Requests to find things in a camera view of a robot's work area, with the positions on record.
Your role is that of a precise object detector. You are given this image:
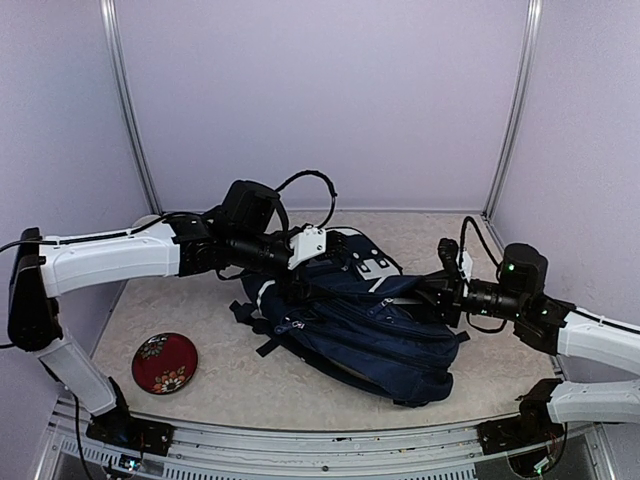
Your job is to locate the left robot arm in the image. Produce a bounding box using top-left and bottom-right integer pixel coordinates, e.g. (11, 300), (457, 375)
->
(7, 180), (328, 456)

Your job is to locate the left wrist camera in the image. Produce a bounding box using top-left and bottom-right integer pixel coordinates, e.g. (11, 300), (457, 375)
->
(287, 226), (360, 270)

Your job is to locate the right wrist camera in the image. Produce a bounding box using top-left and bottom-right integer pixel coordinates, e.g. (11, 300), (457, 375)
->
(437, 238), (473, 282)

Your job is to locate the aluminium frame post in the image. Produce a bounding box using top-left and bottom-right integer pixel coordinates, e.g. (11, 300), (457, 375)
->
(99, 0), (163, 215)
(483, 0), (544, 223)

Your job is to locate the red floral plate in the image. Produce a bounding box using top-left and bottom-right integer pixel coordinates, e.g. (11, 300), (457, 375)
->
(131, 332), (199, 395)

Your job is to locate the right aluminium frame post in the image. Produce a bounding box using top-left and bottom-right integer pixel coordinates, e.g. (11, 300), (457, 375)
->
(483, 0), (544, 223)

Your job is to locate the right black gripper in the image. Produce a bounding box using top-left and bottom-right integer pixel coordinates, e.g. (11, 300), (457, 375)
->
(408, 268), (528, 328)

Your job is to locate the left aluminium frame post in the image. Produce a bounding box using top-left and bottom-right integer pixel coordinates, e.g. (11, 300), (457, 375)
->
(99, 0), (163, 215)

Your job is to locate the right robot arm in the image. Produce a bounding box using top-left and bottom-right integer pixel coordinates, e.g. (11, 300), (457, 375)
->
(417, 238), (639, 454)

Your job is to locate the navy blue student backpack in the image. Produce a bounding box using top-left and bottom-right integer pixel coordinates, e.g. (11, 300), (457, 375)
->
(229, 230), (469, 408)

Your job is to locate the white patterned ceramic cup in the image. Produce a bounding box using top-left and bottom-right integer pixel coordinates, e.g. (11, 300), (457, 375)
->
(131, 214), (161, 230)

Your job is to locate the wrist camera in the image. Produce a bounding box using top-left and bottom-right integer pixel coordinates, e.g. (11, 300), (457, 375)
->
(437, 238), (473, 282)
(287, 226), (360, 270)

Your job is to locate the front aluminium rail base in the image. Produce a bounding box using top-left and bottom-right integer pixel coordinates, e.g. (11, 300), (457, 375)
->
(34, 394), (616, 480)

